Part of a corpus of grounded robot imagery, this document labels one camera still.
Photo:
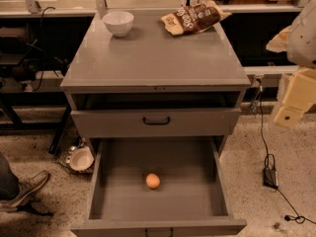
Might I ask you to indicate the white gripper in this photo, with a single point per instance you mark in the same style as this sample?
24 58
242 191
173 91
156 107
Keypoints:
303 41

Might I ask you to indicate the orange fruit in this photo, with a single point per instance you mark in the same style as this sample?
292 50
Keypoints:
152 181

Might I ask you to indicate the grey drawer cabinet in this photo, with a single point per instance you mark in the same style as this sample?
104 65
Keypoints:
149 60

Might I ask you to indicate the open grey middle drawer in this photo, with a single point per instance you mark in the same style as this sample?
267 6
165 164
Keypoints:
191 200

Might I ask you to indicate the grey top drawer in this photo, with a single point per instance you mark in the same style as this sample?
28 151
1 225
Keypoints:
120 115

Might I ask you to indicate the brown chip bag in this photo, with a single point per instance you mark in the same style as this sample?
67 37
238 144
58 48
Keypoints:
194 19

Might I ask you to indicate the black power adapter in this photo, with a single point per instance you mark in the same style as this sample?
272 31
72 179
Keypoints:
270 178

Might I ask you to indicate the white ceramic bowl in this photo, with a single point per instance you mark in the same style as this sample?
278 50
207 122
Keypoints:
118 23

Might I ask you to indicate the white bowl on floor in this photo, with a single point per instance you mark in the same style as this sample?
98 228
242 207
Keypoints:
81 159

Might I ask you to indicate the dark trouser leg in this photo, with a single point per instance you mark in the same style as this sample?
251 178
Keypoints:
9 183

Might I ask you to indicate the black drawer handle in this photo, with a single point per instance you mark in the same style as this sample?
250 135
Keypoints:
156 121

